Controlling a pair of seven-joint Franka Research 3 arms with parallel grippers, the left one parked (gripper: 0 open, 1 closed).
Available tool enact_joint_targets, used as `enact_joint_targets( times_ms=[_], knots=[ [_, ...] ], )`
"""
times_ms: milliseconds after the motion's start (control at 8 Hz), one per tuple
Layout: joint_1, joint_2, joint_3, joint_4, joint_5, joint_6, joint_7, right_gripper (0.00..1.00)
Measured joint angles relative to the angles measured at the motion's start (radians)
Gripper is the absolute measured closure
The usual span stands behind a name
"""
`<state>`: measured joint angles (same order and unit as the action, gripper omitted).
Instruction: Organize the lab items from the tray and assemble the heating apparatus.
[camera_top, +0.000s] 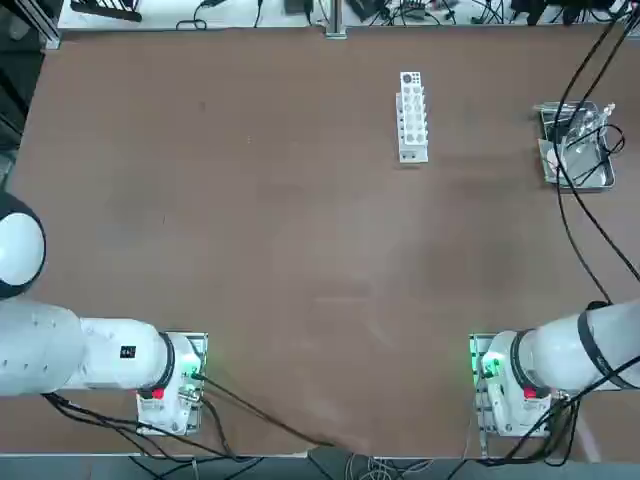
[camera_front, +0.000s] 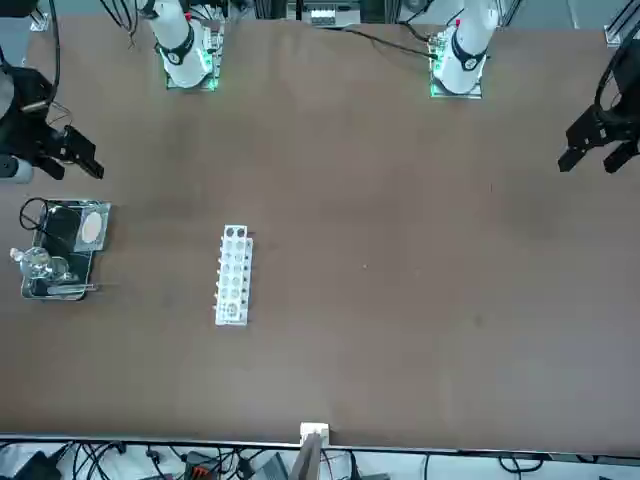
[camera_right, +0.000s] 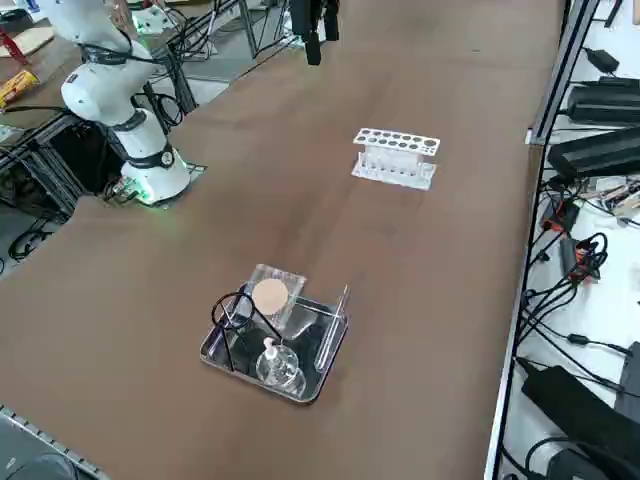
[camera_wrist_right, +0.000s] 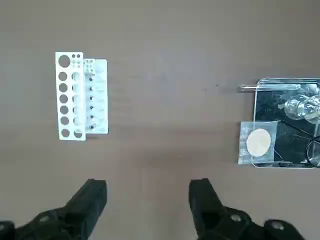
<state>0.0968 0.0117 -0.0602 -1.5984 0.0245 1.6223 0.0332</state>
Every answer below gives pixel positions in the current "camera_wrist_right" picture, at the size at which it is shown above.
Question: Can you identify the glass alcohol lamp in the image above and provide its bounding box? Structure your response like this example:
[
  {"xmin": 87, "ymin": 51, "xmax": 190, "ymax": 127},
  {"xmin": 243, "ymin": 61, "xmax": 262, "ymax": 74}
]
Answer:
[{"xmin": 277, "ymin": 86, "xmax": 320, "ymax": 125}]

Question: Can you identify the white test tube rack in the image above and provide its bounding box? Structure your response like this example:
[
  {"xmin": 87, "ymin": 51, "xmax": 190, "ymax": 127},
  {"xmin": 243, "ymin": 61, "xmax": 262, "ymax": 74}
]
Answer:
[{"xmin": 54, "ymin": 51, "xmax": 109, "ymax": 142}]

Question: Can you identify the glass test tube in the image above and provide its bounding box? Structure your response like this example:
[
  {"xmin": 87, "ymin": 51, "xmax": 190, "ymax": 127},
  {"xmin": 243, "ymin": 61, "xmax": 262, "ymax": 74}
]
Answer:
[{"xmin": 238, "ymin": 83, "xmax": 305, "ymax": 91}]

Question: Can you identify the black tripod ring stand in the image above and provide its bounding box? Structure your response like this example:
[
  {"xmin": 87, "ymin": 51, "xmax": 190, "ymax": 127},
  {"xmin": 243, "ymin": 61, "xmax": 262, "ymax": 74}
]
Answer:
[{"xmin": 273, "ymin": 119, "xmax": 320, "ymax": 169}]

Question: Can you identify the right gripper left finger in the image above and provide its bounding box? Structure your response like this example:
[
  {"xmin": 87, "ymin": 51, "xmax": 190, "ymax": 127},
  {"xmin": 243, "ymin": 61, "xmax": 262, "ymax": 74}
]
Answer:
[{"xmin": 0, "ymin": 178, "xmax": 108, "ymax": 240}]

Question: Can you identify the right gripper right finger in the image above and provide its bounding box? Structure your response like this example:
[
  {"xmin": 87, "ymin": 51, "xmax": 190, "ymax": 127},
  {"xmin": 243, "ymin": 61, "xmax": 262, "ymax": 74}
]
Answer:
[{"xmin": 188, "ymin": 177, "xmax": 308, "ymax": 240}]

